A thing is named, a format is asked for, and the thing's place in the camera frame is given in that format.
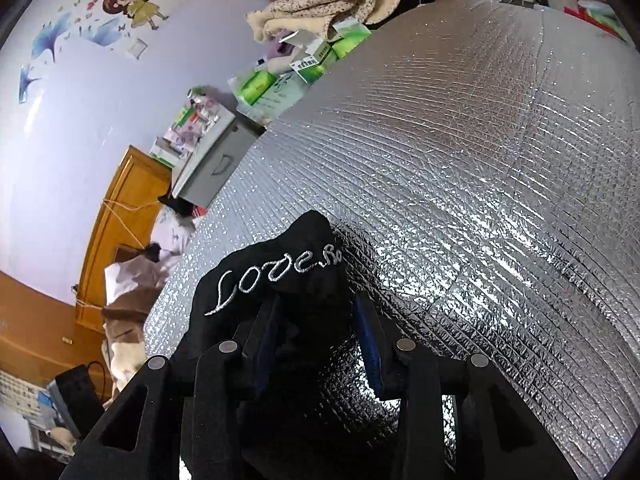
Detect green white carton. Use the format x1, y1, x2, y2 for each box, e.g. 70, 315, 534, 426
287, 30, 341, 83

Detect printed folding table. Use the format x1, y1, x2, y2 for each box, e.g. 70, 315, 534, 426
227, 25, 373, 128

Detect beige floral fleece blanket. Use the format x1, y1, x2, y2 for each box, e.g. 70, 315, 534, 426
245, 0, 403, 43

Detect white pink quilt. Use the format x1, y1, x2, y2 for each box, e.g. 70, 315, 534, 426
150, 207, 198, 266

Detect dark cloth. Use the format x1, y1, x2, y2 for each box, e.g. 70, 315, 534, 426
157, 194, 197, 218

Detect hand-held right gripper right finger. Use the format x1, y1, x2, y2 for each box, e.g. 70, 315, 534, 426
350, 292, 581, 480

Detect brown white cloth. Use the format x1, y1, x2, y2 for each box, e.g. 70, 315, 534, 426
102, 247, 168, 396

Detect pile of small packets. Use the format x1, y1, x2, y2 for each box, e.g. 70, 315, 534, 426
150, 87, 236, 168

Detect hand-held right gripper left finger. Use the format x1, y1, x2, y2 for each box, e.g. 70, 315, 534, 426
59, 294, 283, 480

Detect black pants with silver embroidery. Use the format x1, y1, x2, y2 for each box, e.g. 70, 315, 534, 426
177, 210, 401, 480

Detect silver foil mat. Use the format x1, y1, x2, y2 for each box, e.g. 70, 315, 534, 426
142, 0, 640, 480

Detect green tissue pack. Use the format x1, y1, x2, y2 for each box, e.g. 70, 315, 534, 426
330, 20, 373, 61
235, 70, 278, 108

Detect grey drawer cabinet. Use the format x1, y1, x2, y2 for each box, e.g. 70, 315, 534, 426
170, 110, 266, 208

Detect red crate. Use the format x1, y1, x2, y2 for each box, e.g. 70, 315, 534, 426
565, 0, 626, 41

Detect cartoon children wall sticker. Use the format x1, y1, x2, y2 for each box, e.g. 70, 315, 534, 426
17, 0, 206, 106

